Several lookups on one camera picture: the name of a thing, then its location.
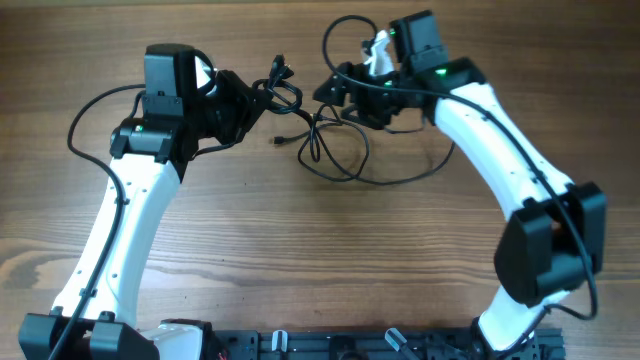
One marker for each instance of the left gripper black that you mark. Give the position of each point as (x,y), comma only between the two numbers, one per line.
(243,98)

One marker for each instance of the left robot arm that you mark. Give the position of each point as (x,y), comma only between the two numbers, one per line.
(182,100)

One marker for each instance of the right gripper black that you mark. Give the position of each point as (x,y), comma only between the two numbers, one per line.
(357,99)

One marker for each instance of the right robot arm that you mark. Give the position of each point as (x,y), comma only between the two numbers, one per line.
(553,241)

